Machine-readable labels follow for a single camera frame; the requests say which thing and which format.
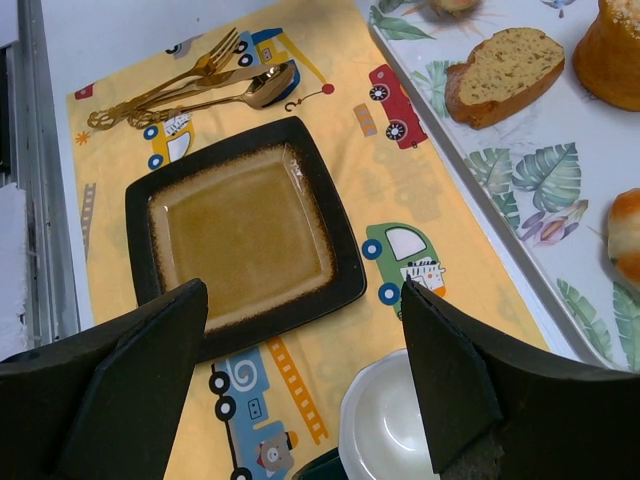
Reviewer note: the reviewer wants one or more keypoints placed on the small round bread roll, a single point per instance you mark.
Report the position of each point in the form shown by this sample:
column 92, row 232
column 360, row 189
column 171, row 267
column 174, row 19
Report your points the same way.
column 453, row 6

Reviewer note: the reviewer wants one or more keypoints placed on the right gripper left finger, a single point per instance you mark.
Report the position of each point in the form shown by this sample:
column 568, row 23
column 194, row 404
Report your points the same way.
column 104, row 403

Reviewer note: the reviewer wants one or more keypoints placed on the gold fork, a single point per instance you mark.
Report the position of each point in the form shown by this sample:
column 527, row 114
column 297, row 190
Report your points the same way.
column 209, row 63

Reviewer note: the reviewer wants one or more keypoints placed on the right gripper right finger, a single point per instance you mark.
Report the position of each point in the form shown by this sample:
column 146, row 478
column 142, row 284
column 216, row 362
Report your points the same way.
column 495, row 407

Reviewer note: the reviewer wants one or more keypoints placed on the square black brown plate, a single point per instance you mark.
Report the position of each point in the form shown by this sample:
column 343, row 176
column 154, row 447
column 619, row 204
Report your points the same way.
column 258, row 219

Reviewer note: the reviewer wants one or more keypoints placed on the tall sugared brioche cake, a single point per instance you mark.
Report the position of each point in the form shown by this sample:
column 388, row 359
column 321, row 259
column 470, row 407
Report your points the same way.
column 606, row 59

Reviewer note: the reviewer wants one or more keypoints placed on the gold spoon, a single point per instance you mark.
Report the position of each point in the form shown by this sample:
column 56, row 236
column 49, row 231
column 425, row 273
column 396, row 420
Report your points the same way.
column 261, row 92

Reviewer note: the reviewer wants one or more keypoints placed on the herb bread slice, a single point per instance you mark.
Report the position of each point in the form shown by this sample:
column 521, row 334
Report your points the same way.
column 502, row 75

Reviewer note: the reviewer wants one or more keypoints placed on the aluminium table frame rail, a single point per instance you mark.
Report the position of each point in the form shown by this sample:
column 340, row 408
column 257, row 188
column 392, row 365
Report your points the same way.
column 38, row 296

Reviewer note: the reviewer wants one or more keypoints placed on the yellow vehicle print placemat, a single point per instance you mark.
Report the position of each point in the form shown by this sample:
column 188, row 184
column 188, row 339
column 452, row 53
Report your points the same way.
column 267, row 410

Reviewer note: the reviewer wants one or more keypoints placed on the green mug white inside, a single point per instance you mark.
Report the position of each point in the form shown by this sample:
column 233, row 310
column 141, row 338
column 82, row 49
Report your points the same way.
column 381, row 433

